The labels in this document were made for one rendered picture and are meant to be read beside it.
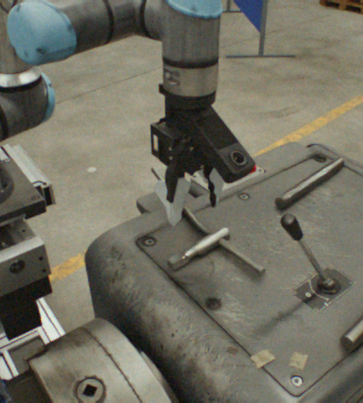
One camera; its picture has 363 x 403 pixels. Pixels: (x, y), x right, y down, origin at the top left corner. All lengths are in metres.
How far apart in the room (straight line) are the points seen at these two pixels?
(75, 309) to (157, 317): 1.69
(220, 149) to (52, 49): 0.24
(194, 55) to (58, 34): 0.16
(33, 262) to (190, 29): 0.61
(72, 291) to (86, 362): 1.81
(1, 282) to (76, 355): 0.41
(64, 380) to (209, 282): 0.24
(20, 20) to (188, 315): 0.42
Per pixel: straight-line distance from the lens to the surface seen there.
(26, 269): 1.01
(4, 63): 0.99
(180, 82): 0.60
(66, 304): 2.37
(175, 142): 0.65
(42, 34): 0.55
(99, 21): 0.59
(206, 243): 0.71
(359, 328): 0.63
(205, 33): 0.58
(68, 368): 0.63
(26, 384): 0.68
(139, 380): 0.61
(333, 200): 0.87
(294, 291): 0.68
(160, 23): 0.60
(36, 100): 1.03
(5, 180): 1.06
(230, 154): 0.61
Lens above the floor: 1.75
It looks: 37 degrees down
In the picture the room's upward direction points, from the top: straight up
